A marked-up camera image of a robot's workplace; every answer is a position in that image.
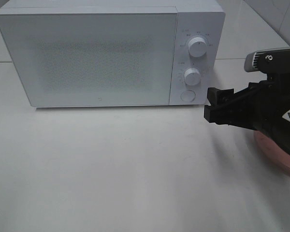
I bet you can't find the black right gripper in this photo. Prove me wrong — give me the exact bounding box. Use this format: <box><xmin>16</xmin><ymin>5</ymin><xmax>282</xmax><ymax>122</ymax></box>
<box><xmin>203</xmin><ymin>73</ymin><xmax>290</xmax><ymax>154</ymax></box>

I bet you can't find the round white door button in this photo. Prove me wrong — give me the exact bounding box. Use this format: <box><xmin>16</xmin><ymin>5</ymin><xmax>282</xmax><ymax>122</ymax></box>
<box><xmin>180</xmin><ymin>90</ymin><xmax>196</xmax><ymax>102</ymax></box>

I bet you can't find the pink round plate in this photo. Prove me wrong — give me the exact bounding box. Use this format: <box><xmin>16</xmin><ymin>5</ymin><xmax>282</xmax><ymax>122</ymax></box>
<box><xmin>253</xmin><ymin>130</ymin><xmax>290</xmax><ymax>176</ymax></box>

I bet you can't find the white microwave door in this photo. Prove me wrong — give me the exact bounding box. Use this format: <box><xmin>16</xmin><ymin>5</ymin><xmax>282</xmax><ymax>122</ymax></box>
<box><xmin>0</xmin><ymin>14</ymin><xmax>176</xmax><ymax>107</ymax></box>

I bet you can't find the lower white microwave knob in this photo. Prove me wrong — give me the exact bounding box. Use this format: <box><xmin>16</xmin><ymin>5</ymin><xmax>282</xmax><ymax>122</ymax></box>
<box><xmin>184</xmin><ymin>68</ymin><xmax>201</xmax><ymax>86</ymax></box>

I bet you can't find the white microwave knob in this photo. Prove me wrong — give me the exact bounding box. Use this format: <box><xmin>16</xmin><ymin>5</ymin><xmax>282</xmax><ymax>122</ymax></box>
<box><xmin>184</xmin><ymin>68</ymin><xmax>201</xmax><ymax>86</ymax></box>
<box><xmin>188</xmin><ymin>36</ymin><xmax>207</xmax><ymax>58</ymax></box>

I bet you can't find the upper white microwave knob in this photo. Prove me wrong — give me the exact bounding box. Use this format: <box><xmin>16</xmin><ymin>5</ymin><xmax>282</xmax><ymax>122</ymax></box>
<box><xmin>188</xmin><ymin>36</ymin><xmax>207</xmax><ymax>58</ymax></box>

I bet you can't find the white microwave oven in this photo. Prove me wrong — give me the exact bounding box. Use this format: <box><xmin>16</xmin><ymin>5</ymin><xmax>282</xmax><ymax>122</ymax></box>
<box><xmin>0</xmin><ymin>0</ymin><xmax>225</xmax><ymax>107</ymax></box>

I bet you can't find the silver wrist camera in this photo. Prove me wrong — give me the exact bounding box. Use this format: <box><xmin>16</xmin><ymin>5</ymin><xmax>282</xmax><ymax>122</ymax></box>
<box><xmin>244</xmin><ymin>47</ymin><xmax>290</xmax><ymax>74</ymax></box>

